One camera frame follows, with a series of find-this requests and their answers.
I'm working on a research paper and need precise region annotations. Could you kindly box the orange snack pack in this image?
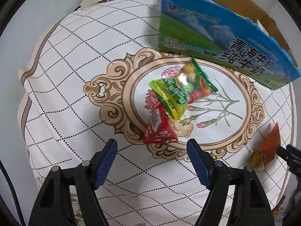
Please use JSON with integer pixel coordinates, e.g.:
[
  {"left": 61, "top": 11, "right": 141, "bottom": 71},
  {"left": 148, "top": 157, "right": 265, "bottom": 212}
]
[{"left": 248, "top": 123, "right": 281, "bottom": 170}]

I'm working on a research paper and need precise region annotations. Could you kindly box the small red triangular pack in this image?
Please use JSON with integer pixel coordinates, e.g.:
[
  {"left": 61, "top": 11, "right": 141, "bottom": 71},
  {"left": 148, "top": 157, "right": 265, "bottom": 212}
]
[{"left": 143, "top": 104, "right": 178, "bottom": 144}]

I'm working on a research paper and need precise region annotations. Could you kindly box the fruit candy clear bag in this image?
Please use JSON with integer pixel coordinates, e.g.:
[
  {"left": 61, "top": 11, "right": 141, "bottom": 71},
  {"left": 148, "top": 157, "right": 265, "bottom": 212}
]
[{"left": 174, "top": 57, "right": 218, "bottom": 104}]

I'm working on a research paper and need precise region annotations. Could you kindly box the green candy pack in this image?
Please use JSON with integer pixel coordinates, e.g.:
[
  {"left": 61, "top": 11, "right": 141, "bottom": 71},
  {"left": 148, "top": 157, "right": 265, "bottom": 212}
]
[{"left": 149, "top": 78, "right": 189, "bottom": 120}]

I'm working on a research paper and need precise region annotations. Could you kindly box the cardboard milk box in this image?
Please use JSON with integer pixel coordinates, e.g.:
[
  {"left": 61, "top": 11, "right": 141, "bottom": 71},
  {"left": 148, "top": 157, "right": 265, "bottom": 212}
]
[{"left": 158, "top": 0, "right": 300, "bottom": 90}]

